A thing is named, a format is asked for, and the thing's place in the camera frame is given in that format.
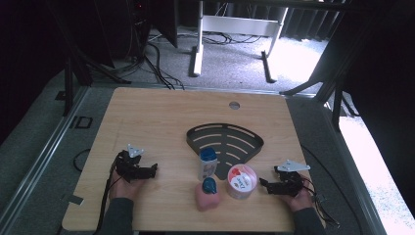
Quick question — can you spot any white metal desk frame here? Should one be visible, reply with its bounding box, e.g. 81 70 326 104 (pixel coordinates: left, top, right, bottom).
188 0 290 84

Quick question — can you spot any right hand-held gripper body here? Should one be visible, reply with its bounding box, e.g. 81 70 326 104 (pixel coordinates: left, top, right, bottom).
273 160 311 198

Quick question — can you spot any white bottle with blue cap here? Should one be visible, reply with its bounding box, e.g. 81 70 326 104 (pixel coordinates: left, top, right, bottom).
197 147 218 181

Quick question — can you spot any black tape strip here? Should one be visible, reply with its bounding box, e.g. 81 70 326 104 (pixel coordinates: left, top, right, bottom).
60 193 84 207

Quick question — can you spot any bundle of black floor cables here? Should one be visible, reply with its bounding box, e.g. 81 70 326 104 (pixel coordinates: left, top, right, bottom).
143 42 186 91

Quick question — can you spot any pink tub with white label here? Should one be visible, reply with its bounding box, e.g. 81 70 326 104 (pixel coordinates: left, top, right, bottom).
226 164 258 200

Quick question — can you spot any black angled metal stand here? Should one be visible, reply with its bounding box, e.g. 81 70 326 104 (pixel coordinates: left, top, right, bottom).
279 48 360 130

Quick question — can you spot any black rectangular floor frame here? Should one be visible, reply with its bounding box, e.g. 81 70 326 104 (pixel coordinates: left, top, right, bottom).
74 116 94 129

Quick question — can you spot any person's right hand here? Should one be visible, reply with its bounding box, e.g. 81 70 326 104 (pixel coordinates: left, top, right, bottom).
281 175 316 213

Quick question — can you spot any left hand-held gripper cable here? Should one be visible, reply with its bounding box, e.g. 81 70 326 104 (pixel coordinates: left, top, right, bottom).
94 160 122 235

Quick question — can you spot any looped black floor cable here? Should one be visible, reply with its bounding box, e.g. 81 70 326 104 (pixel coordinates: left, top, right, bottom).
72 148 92 172

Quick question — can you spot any long thin black cable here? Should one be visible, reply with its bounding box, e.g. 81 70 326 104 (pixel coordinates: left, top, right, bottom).
300 144 364 235

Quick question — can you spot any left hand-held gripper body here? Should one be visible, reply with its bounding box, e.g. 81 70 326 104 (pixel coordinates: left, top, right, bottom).
114 143 147 183

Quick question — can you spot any black computer tower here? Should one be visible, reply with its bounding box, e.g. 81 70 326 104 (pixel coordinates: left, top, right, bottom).
94 0 152 68

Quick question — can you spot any black fan-shaped slotted rack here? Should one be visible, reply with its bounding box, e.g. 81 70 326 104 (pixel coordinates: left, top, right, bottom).
185 122 264 180

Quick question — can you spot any right hand-held gripper cable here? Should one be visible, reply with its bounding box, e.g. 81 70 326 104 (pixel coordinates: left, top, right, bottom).
301 177 341 229

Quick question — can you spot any hand-held gripper cable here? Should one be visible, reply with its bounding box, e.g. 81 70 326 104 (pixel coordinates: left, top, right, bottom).
301 177 341 229
94 160 122 235

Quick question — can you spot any person's left hand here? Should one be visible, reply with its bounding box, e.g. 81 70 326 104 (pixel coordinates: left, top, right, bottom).
108 170 145 201

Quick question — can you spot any pink bottle with blue pump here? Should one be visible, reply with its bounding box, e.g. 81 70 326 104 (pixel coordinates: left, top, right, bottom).
195 176 221 212

